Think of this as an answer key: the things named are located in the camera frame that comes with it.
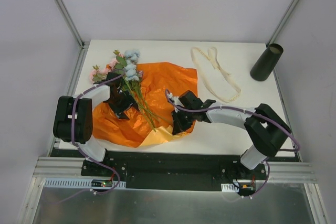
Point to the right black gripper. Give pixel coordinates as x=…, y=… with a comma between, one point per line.
x=181, y=120

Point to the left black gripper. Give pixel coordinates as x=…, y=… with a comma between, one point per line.
x=123, y=102

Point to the orange paper flower wrapping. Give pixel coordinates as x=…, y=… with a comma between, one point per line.
x=136, y=132

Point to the artificial flower bunch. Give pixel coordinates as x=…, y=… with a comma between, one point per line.
x=124, y=69

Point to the cream printed ribbon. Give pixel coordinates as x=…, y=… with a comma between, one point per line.
x=215, y=79

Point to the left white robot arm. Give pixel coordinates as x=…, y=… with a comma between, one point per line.
x=74, y=114

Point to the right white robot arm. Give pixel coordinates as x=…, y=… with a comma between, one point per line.
x=266, y=129

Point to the dark cylindrical vase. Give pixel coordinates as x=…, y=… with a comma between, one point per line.
x=266, y=63

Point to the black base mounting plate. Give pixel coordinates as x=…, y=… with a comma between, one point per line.
x=172, y=171

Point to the left aluminium frame post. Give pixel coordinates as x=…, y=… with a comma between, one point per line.
x=70, y=23

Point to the right white cable duct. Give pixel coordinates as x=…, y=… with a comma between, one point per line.
x=229, y=188

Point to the white cable duct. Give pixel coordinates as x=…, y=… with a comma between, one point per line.
x=83, y=183
x=229, y=188

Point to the left white cable duct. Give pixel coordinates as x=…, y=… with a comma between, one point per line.
x=83, y=183

